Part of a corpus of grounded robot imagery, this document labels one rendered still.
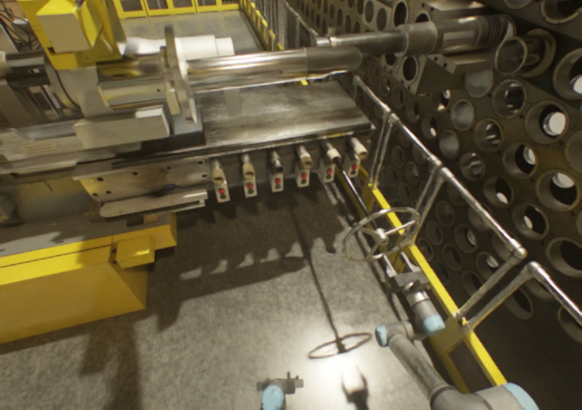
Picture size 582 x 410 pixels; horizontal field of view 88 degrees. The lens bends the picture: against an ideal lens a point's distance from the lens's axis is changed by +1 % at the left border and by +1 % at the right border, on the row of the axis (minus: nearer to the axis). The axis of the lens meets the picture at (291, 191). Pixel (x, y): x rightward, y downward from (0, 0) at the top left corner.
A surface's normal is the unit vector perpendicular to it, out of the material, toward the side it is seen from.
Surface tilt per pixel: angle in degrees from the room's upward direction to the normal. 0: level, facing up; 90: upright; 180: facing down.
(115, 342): 0
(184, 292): 0
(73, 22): 90
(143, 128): 90
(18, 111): 90
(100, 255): 0
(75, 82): 82
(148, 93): 90
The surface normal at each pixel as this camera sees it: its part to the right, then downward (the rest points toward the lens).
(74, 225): 0.00, -0.70
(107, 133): 0.26, 0.69
